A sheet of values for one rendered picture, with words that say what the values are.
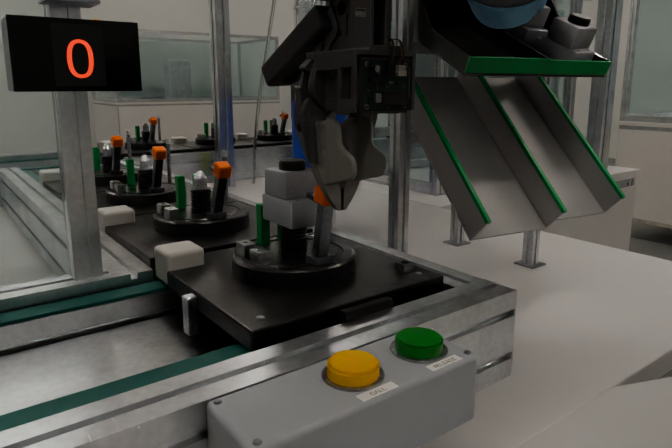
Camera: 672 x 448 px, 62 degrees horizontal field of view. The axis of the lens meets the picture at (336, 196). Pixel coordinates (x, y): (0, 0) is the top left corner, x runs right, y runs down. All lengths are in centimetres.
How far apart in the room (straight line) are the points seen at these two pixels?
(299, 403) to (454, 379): 13
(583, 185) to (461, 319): 42
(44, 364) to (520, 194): 60
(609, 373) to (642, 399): 5
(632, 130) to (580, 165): 387
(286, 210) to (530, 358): 34
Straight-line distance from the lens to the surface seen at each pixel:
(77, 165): 68
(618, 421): 64
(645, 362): 77
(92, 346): 64
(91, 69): 63
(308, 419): 40
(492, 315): 62
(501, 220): 75
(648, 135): 476
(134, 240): 80
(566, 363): 73
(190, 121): 961
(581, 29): 86
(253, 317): 52
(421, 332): 49
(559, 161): 94
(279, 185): 61
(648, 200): 480
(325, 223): 58
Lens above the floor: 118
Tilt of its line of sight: 11 degrees down
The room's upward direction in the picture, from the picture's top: straight up
